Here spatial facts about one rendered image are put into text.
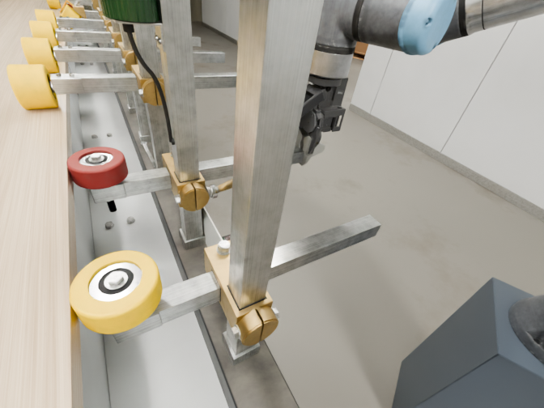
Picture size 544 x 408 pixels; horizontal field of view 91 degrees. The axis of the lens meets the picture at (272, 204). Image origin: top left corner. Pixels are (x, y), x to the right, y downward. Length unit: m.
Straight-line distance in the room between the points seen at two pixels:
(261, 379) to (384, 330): 1.03
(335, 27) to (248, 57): 0.39
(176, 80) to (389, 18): 0.33
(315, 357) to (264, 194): 1.10
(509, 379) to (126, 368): 0.80
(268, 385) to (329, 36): 0.58
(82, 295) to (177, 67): 0.29
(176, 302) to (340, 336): 1.06
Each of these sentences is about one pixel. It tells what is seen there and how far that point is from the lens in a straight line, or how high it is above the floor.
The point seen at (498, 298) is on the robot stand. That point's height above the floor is 0.60.
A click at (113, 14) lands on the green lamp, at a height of 1.11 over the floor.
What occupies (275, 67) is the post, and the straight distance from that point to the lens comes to 0.18.
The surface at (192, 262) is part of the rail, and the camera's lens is 0.58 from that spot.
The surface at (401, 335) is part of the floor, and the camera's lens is 1.48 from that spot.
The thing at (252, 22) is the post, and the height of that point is 1.14.
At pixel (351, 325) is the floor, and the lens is 1.40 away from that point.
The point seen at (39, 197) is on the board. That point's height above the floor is 0.90.
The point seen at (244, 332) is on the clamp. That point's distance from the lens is 0.34.
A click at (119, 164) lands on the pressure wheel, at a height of 0.90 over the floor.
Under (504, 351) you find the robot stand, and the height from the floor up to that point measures 0.60.
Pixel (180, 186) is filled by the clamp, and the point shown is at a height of 0.87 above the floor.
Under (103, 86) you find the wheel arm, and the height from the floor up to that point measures 0.94.
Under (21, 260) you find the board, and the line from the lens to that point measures 0.39.
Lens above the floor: 1.15
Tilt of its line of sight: 39 degrees down
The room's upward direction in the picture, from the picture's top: 9 degrees clockwise
